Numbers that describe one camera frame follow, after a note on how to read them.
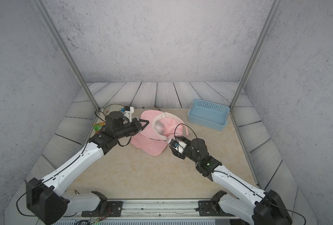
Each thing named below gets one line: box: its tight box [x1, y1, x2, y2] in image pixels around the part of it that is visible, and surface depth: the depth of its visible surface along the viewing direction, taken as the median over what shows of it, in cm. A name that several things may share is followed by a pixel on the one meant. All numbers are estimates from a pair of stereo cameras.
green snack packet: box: [92, 121, 106, 135], surface depth 106 cm
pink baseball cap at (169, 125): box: [152, 112, 189, 140], surface depth 85 cm
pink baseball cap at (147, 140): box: [130, 109, 168, 157], surface depth 77 cm
